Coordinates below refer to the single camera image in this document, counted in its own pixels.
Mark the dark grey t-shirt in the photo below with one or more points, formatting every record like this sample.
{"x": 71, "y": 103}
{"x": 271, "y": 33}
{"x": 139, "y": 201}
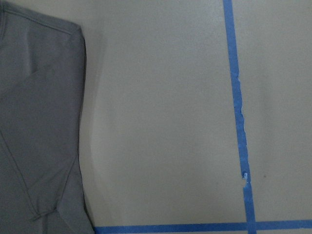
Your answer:
{"x": 42, "y": 76}

